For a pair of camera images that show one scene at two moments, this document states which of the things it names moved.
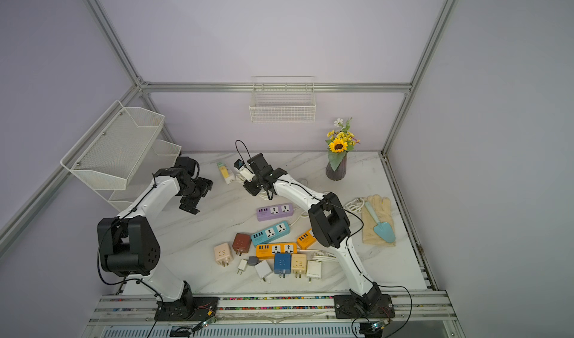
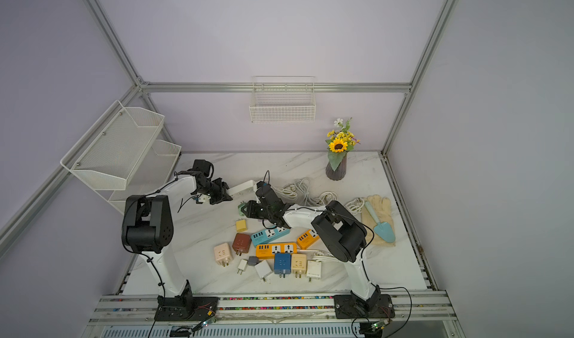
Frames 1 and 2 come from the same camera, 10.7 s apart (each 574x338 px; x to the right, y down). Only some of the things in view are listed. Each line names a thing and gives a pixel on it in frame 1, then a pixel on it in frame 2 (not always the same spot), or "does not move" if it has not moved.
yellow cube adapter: x=224 y=171 -> x=241 y=226
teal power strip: x=270 y=233 does not move
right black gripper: x=249 y=185 -> x=251 y=210
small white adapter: x=263 y=269 does not move
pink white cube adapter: x=223 y=254 does not move
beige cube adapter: x=299 y=264 does not move
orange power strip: x=306 y=239 does not move
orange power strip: x=267 y=251 does not move
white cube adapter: x=314 y=269 does not move
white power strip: x=230 y=179 -> x=240 y=187
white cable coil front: x=355 y=206 does not move
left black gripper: x=190 y=206 -> x=223 y=195
